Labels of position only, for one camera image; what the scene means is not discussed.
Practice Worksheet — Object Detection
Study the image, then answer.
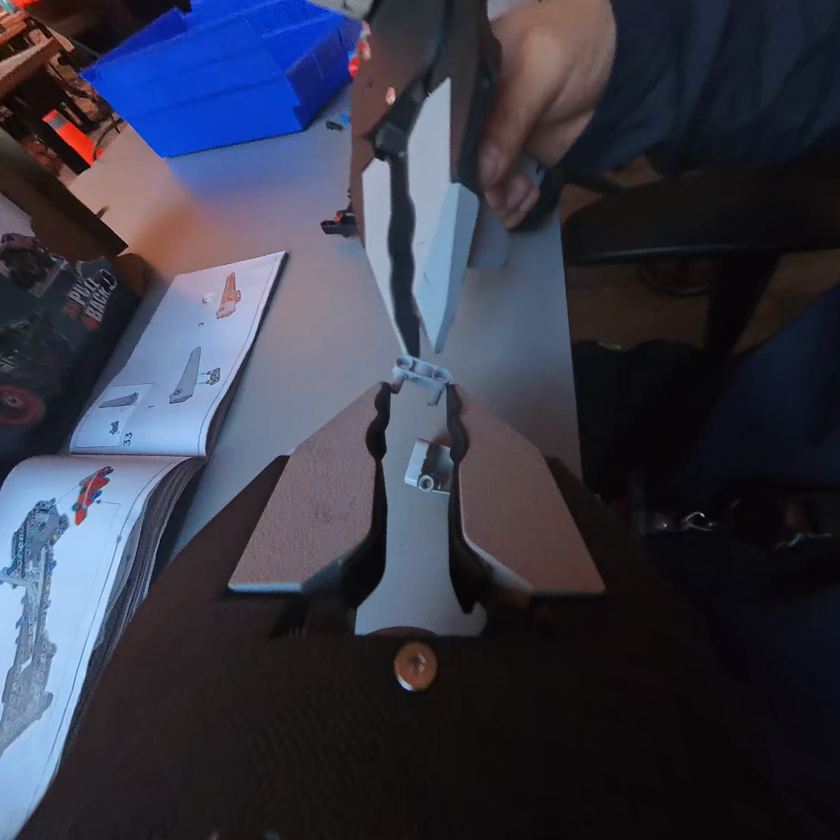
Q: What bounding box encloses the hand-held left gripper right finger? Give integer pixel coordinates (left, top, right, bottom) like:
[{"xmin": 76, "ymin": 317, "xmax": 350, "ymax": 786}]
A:
[{"xmin": 445, "ymin": 384, "xmax": 606, "ymax": 616}]

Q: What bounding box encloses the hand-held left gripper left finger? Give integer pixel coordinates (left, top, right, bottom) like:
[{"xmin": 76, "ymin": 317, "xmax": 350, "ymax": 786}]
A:
[{"xmin": 227, "ymin": 381, "xmax": 395, "ymax": 610}]

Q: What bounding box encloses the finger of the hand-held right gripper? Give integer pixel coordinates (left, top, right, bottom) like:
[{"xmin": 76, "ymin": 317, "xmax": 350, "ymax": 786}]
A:
[
  {"xmin": 361, "ymin": 152, "xmax": 422, "ymax": 360},
  {"xmin": 407, "ymin": 77, "xmax": 481, "ymax": 356}
]

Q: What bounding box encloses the light grey lego block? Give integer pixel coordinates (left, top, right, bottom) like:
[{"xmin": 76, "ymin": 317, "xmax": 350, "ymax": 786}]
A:
[{"xmin": 403, "ymin": 438, "xmax": 455, "ymax": 494}]

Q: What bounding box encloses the grey lego connector with pins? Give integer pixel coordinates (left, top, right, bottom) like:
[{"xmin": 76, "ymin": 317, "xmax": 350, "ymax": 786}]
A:
[{"xmin": 391, "ymin": 356, "xmax": 453, "ymax": 406}]

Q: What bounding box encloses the person's right forearm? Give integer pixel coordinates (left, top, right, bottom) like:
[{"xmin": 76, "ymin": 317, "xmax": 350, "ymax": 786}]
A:
[{"xmin": 563, "ymin": 0, "xmax": 840, "ymax": 179}]

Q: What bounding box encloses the lego instruction booklet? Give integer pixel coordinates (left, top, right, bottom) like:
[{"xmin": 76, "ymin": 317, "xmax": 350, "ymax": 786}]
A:
[{"xmin": 0, "ymin": 251, "xmax": 290, "ymax": 836}]

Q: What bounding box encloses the dark lego truck box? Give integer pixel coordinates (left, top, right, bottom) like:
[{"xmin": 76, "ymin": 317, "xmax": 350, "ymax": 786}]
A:
[{"xmin": 0, "ymin": 193, "xmax": 143, "ymax": 463}]

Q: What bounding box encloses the person's right hand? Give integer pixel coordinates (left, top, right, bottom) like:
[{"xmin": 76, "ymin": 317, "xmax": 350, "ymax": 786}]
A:
[{"xmin": 476, "ymin": 0, "xmax": 620, "ymax": 232}]

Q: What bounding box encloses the blue plastic bin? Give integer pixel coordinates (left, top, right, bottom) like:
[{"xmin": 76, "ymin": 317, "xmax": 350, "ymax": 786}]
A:
[{"xmin": 80, "ymin": 0, "xmax": 363, "ymax": 160}]

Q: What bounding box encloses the dark chair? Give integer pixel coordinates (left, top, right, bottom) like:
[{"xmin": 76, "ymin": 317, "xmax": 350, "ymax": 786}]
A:
[{"xmin": 562, "ymin": 152, "xmax": 840, "ymax": 358}]

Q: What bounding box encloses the person's leg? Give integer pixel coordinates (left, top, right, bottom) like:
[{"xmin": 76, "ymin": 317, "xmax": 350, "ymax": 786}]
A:
[{"xmin": 709, "ymin": 289, "xmax": 840, "ymax": 500}]

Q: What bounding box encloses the orange traffic cone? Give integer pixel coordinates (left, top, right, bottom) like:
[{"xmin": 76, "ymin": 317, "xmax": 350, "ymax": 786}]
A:
[{"xmin": 41, "ymin": 109, "xmax": 101, "ymax": 169}]

